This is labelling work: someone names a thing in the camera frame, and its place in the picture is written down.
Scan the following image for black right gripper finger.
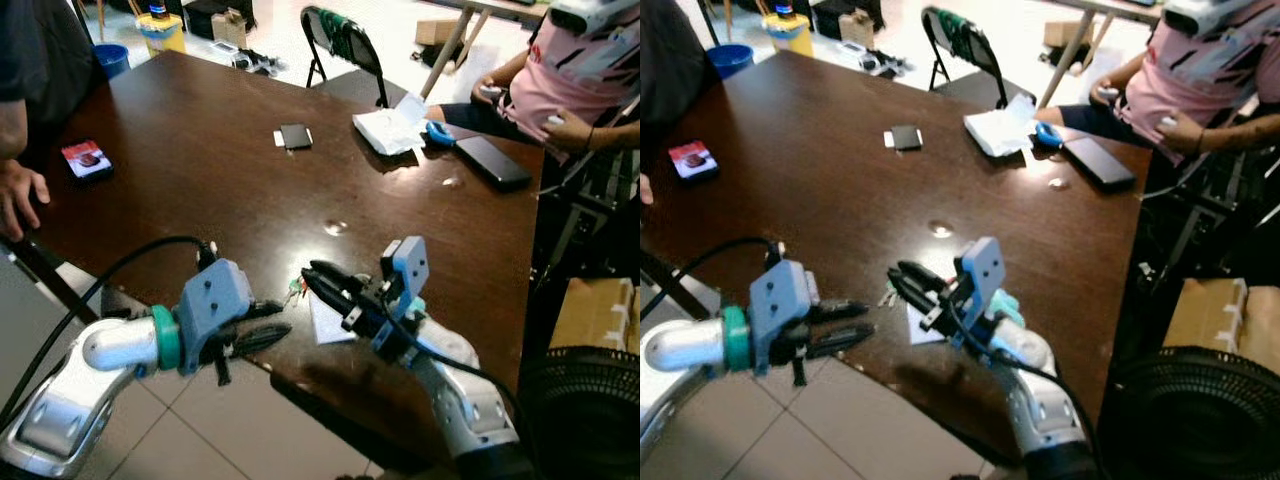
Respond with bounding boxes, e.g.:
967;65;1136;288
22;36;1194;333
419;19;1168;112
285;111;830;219
301;270;359;323
309;260;369;294
896;260;947;293
887;270;937;323

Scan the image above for white paper sheet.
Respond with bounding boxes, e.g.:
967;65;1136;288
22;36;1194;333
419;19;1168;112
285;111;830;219
307;290;349;347
904;298;949;347

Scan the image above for dark brown wooden table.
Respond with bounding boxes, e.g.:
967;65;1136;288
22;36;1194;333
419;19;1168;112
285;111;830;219
0;50;547;471
640;50;1157;467

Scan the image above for flat black box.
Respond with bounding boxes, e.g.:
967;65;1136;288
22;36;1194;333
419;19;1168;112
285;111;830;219
1061;137;1139;194
454;135;534;193

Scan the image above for brown cardboard box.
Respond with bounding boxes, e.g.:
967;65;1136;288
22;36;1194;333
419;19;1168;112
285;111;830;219
1162;277;1280;377
549;277;638;353

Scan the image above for red and black pack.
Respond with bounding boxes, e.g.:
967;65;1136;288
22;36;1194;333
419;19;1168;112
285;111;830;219
61;139;114;182
667;140;720;184

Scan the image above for black round fan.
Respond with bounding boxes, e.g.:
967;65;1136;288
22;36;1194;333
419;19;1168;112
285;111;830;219
1098;344;1280;480
518;344;641;480

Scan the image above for black folding chair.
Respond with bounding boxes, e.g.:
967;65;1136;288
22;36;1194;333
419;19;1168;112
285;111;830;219
299;4;413;110
919;4;1038;110

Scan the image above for small open cardboard box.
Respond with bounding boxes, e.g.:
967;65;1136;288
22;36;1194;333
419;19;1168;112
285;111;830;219
838;8;877;49
209;7;251;48

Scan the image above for light wooden table leg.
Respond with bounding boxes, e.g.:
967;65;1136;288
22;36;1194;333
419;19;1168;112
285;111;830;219
1036;0;1166;109
443;0;561;73

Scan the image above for yellow container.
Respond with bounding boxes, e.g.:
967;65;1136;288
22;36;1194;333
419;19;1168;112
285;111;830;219
763;2;815;58
134;2;189;57

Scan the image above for blue bucket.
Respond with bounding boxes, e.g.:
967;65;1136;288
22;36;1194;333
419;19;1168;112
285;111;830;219
93;42;132;82
706;42;755;81

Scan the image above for person in dark clothes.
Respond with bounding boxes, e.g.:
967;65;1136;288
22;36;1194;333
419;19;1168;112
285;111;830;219
0;0;103;167
640;0;709;151

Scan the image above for person in pink shirt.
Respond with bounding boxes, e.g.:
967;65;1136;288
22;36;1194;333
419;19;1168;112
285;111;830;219
424;0;641;163
1034;0;1280;167

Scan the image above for white VR headset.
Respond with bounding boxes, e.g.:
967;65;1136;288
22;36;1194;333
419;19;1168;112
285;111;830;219
547;0;641;37
1160;0;1259;39

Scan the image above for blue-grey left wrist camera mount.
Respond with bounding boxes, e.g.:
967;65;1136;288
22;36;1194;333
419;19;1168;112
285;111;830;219
747;258;819;376
178;259;254;374

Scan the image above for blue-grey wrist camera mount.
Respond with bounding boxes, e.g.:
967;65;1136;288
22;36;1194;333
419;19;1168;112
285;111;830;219
957;236;1007;311
178;259;254;374
379;236;431;306
747;258;819;376

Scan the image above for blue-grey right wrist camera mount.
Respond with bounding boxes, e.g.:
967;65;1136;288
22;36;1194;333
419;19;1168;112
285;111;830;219
957;236;1007;311
379;236;431;306

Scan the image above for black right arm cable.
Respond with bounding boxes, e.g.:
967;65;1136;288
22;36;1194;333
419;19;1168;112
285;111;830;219
950;290;1106;471
376;285;528;446

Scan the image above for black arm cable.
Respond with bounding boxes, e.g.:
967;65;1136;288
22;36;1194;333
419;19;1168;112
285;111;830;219
640;236;783;323
950;290;1106;471
0;235;219;426
376;285;528;446

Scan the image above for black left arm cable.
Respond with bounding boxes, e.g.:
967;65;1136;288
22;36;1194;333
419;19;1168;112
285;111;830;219
640;236;783;323
0;235;219;426

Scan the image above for black metal seat frame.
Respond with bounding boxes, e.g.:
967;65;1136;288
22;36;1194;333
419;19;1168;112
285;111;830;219
536;95;641;286
1138;100;1280;291

